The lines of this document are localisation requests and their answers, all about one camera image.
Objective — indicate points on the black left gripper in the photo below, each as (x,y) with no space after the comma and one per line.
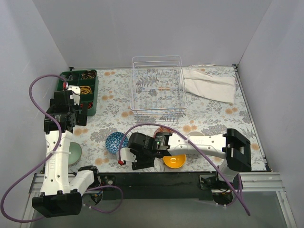
(83,112)

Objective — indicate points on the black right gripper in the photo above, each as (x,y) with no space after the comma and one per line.
(143,163)

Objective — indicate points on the yellow bowl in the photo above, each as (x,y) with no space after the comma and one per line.
(175,162)

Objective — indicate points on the white wire dish rack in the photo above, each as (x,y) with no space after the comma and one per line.
(157,92)

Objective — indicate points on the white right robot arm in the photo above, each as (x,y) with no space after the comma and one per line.
(232,147)

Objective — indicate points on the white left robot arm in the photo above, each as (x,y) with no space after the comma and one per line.
(58,195)

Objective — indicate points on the orange patterned bowl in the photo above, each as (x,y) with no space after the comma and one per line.
(162,130)

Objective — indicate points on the blue triangle patterned bowl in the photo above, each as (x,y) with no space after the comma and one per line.
(113,141)

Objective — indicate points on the yellow rubber bands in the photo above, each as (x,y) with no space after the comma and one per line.
(84,90)

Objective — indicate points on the light green flower bowl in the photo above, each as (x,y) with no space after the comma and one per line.
(75,152)

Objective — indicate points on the green compartment organizer tray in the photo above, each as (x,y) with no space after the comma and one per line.
(85,84)

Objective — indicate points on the white bowl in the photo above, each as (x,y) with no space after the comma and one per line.
(195,133)

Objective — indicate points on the floral patterned table mat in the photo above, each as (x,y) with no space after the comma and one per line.
(113,114)

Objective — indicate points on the white folded cloth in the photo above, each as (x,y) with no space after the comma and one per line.
(216,88)

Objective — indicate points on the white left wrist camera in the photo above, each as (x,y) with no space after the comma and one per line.
(75,92)

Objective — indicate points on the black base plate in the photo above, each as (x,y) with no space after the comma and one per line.
(203,186)

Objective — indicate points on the aluminium frame rail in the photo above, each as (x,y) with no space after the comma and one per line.
(180,200)

